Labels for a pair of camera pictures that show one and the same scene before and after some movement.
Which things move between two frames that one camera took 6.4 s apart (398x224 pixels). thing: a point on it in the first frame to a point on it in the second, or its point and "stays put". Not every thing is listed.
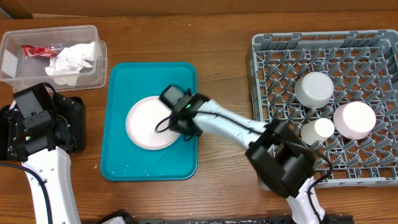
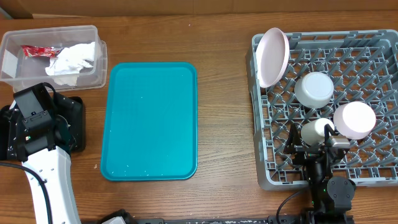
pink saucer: [354, 120] stays put
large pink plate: [148, 124] to [272, 56]
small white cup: [313, 130] stays put
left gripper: [69, 126] stays put
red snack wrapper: [29, 51] stays put
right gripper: [173, 127] to [305, 152]
